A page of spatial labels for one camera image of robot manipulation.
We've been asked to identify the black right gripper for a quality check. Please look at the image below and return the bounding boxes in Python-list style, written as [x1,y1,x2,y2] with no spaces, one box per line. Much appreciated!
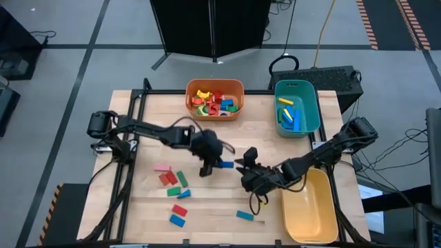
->
[235,147,289,196]

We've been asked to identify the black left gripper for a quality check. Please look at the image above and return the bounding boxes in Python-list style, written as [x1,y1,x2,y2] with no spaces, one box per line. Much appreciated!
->
[191,129,225,178]

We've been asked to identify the orange plastic bin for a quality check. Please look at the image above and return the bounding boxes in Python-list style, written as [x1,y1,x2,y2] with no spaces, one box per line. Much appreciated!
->
[185,79,245,122]

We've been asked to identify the teal wooden block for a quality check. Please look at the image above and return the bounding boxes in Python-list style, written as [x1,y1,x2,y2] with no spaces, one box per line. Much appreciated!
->
[236,209,255,222]

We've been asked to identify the yellow plastic bin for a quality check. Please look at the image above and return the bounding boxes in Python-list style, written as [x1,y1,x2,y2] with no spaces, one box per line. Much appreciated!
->
[280,167,340,245]

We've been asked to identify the teal plastic bin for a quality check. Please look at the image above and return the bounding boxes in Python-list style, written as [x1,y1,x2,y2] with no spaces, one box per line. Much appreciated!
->
[274,79,322,139]

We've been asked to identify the black perforated computer case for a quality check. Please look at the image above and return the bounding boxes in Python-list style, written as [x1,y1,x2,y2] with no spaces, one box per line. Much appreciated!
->
[267,64,365,114]

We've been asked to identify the white paper sheet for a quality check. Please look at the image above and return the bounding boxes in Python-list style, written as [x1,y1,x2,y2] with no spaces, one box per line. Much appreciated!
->
[357,184,386,236]

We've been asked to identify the black mat hazard stripe edge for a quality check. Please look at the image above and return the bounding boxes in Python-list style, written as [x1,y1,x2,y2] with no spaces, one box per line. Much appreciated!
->
[37,182,91,248]

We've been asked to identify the black bar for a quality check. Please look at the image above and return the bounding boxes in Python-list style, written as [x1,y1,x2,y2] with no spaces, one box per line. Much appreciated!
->
[361,184,433,214]

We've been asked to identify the dark grey equipment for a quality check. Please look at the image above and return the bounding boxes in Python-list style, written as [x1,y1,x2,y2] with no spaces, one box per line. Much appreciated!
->
[414,202,441,248]

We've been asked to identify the black mat orange stripes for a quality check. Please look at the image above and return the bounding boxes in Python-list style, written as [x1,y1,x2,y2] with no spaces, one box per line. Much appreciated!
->
[356,0,441,52]

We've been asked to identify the black equipment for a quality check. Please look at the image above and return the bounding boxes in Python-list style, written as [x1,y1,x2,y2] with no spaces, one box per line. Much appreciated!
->
[0,81,21,138]

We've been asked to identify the grey box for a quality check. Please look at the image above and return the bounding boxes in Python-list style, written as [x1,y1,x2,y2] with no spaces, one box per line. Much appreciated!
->
[0,58,30,79]

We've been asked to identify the dark desk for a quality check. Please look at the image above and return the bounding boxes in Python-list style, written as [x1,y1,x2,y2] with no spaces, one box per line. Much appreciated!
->
[0,5,45,82]

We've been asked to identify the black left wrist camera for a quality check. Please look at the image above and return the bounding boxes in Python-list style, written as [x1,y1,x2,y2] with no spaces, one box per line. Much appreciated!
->
[181,125,196,147]

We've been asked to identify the thick black cable loop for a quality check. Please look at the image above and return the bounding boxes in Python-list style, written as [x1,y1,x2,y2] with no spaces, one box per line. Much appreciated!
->
[267,54,300,76]

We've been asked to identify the thin black hanging cable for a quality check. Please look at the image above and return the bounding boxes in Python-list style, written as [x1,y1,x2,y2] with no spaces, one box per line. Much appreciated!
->
[281,0,298,58]

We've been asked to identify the long yellow cable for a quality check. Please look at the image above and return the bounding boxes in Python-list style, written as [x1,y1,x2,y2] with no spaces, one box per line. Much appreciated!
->
[311,0,337,69]

